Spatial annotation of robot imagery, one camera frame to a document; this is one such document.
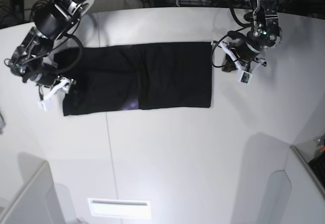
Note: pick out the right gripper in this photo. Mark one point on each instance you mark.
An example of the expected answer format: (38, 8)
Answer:
(49, 83)

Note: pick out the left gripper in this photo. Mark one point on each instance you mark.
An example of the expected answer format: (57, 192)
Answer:
(247, 54)

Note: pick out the black T-shirt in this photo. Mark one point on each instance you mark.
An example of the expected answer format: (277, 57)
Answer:
(141, 76)

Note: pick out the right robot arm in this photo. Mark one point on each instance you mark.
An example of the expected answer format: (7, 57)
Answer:
(51, 23)

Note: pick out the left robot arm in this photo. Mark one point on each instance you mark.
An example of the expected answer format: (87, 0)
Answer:
(261, 22)

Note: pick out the grey left monitor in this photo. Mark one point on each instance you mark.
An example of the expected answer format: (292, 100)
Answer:
(36, 201)

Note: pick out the black keyboard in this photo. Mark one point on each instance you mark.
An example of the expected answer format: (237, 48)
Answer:
(317, 166)

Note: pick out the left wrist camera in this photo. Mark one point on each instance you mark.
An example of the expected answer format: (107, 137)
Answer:
(244, 77)

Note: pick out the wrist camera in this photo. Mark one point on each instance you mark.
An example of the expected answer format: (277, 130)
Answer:
(45, 105)
(244, 77)

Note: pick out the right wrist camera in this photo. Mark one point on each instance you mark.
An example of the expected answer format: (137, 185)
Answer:
(45, 105)

